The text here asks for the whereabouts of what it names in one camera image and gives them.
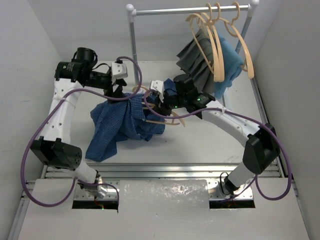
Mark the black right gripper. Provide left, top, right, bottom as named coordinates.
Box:
left=151, top=88, right=187, bottom=116

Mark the beige hanger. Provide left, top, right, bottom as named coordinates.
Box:
left=205, top=3, right=225, bottom=83
left=131, top=85, right=187, bottom=128
left=185, top=3, right=224, bottom=83
left=224, top=1, right=255, bottom=79

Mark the blue plaid shirt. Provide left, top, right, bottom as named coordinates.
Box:
left=85, top=93, right=166, bottom=162

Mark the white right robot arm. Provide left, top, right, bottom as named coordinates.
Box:
left=157, top=74, right=280, bottom=196

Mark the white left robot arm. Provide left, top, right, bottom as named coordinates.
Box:
left=30, top=47, right=128, bottom=199

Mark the grey hanging garment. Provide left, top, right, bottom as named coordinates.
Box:
left=176, top=29, right=214, bottom=95

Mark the light blue hanging garment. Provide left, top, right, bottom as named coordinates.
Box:
left=213, top=34, right=244, bottom=99

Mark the metal clothes rack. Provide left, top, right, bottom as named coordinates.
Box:
left=125, top=0, right=261, bottom=106

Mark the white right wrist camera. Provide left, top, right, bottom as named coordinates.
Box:
left=149, top=80, right=165, bottom=102

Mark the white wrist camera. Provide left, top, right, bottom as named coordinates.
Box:
left=149, top=80, right=165, bottom=102
left=111, top=62, right=128, bottom=80

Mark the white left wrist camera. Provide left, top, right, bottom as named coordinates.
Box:
left=111, top=62, right=128, bottom=80

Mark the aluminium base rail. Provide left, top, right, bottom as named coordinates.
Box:
left=42, top=63, right=283, bottom=202

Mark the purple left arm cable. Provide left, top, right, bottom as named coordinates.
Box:
left=20, top=56, right=143, bottom=208

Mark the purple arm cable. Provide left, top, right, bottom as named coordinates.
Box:
left=143, top=89, right=293, bottom=201
left=20, top=56, right=143, bottom=208

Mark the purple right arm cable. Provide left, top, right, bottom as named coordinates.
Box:
left=143, top=89, right=293, bottom=201

